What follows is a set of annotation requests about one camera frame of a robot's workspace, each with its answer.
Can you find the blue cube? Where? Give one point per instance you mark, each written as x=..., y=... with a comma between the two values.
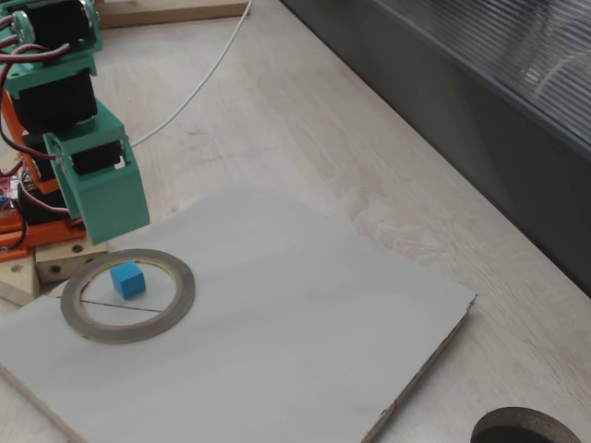
x=128, y=279

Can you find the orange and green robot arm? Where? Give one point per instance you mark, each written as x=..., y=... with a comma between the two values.
x=55, y=101

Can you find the wooden plank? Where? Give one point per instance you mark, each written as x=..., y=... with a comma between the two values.
x=184, y=14
x=16, y=286

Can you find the wooden base block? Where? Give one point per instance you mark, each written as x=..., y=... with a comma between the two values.
x=60, y=265

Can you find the grey chipboard panel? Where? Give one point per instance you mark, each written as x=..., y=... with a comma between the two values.
x=277, y=360

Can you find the ribbed translucent desk partition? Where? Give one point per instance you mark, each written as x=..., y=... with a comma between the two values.
x=461, y=92

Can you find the red controller circuit board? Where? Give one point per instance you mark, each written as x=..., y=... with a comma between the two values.
x=7, y=187

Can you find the green gripper black servo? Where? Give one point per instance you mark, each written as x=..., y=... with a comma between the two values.
x=108, y=198

